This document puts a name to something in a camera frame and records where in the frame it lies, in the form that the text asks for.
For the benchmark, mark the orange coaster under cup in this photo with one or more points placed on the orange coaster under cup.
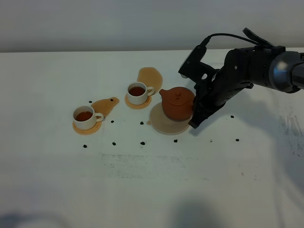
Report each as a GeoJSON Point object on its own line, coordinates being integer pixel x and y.
{"type": "Point", "coordinates": [90, 131]}
{"type": "Point", "coordinates": [138, 106]}

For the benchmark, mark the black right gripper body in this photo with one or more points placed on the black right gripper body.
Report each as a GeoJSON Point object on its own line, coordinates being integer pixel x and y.
{"type": "Point", "coordinates": [243, 68]}

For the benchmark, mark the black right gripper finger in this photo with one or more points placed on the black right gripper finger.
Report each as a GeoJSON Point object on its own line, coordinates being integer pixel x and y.
{"type": "Point", "coordinates": [201, 112]}

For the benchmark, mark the orange coaster under back cup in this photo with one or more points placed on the orange coaster under back cup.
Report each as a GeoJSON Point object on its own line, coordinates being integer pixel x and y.
{"type": "Point", "coordinates": [138, 106]}

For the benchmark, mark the spilled tea puddle front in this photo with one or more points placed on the spilled tea puddle front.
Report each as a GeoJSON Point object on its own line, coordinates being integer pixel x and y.
{"type": "Point", "coordinates": [105, 106]}

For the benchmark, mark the spilled tea puddle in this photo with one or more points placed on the spilled tea puddle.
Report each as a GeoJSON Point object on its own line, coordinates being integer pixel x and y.
{"type": "Point", "coordinates": [151, 77]}
{"type": "Point", "coordinates": [105, 106]}

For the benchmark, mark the beige round teapot saucer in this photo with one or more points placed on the beige round teapot saucer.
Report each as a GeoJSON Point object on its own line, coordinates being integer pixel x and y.
{"type": "Point", "coordinates": [161, 123]}

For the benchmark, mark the spilled tea puddle back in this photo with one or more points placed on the spilled tea puddle back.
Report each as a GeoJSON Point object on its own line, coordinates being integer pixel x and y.
{"type": "Point", "coordinates": [151, 77]}

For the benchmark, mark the white empty teacup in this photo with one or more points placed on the white empty teacup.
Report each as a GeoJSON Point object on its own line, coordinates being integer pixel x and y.
{"type": "Point", "coordinates": [85, 117]}

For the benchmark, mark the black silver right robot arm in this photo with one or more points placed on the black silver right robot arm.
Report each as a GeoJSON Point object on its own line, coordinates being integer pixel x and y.
{"type": "Point", "coordinates": [274, 68]}

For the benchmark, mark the white teacup with tea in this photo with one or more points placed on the white teacup with tea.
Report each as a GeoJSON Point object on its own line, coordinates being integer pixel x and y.
{"type": "Point", "coordinates": [138, 93]}

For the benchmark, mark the orange coaster under front cup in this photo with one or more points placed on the orange coaster under front cup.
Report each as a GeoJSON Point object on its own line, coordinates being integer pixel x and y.
{"type": "Point", "coordinates": [90, 131]}

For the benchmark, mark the brown clay teapot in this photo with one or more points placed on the brown clay teapot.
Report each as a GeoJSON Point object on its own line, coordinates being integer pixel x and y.
{"type": "Point", "coordinates": [177, 103]}

